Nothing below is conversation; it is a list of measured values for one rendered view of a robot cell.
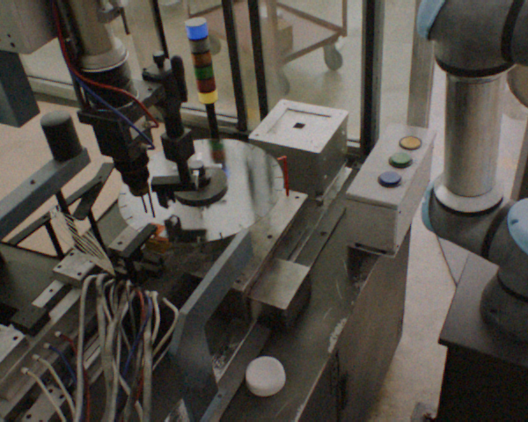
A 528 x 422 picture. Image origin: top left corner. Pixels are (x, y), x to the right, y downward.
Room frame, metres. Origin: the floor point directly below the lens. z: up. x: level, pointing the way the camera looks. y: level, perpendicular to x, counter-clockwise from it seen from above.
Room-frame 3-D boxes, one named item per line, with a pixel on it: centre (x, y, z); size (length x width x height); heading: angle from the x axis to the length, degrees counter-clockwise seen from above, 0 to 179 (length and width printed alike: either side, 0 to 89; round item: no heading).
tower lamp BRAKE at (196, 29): (1.27, 0.08, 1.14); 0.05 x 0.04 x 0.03; 58
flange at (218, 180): (0.97, 0.10, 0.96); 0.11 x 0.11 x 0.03
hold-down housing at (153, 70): (0.90, 0.12, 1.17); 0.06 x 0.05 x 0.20; 139
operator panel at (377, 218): (1.04, -0.30, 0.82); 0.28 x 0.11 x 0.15; 148
